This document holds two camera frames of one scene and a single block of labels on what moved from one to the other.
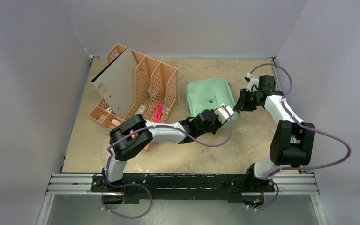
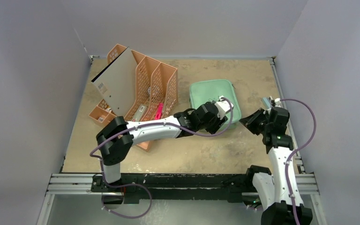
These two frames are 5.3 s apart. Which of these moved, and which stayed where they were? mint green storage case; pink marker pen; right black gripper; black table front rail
Moved: right black gripper
Stayed: pink marker pen; black table front rail; mint green storage case
